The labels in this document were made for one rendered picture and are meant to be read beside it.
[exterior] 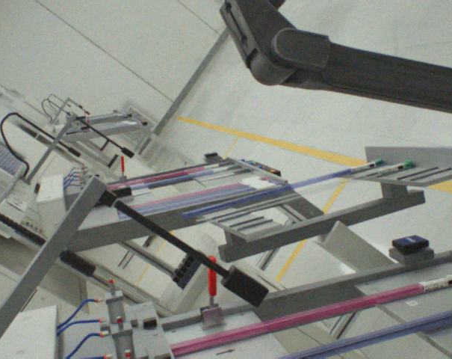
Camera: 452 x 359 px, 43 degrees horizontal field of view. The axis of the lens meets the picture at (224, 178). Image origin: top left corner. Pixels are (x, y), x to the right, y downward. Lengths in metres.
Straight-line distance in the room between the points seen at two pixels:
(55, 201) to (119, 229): 0.26
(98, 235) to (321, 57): 1.08
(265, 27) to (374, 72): 0.15
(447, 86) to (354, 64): 0.13
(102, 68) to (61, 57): 0.56
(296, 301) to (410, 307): 0.18
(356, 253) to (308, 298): 0.30
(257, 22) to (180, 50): 7.71
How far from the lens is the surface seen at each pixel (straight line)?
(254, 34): 0.70
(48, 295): 1.69
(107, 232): 1.65
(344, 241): 1.22
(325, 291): 0.97
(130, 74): 8.28
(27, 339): 0.79
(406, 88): 0.78
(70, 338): 0.81
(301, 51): 0.70
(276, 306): 0.95
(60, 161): 5.18
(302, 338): 1.91
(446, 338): 0.83
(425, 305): 0.91
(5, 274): 1.68
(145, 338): 0.76
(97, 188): 0.52
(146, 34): 8.35
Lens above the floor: 1.41
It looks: 18 degrees down
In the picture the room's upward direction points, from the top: 55 degrees counter-clockwise
